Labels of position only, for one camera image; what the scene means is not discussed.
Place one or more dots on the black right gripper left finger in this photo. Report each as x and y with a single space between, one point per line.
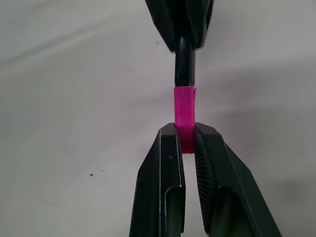
158 187

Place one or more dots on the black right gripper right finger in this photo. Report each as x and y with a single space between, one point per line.
229 187

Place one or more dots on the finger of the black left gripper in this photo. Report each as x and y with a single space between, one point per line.
164 22
201 22

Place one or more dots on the black marker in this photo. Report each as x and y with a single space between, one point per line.
184 64

